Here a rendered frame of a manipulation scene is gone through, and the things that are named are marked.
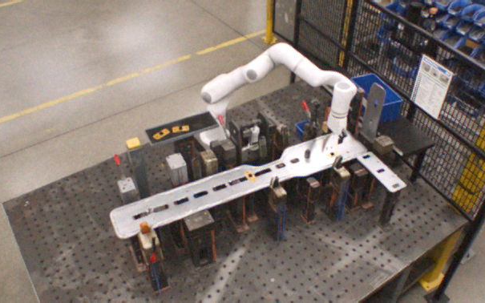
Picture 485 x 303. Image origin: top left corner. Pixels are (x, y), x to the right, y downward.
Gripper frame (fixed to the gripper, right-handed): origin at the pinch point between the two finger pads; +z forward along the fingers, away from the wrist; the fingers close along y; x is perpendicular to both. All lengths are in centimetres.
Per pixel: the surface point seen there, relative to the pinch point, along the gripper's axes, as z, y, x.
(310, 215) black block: 35.5, 14.8, -20.5
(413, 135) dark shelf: 9.4, 9.3, 47.4
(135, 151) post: 0, -35, -96
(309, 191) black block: 18.3, 13.2, -21.9
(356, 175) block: 15.4, 16.6, 4.2
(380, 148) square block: 9.2, 10.3, 23.5
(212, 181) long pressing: 12, -10, -66
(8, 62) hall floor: 112, -382, -165
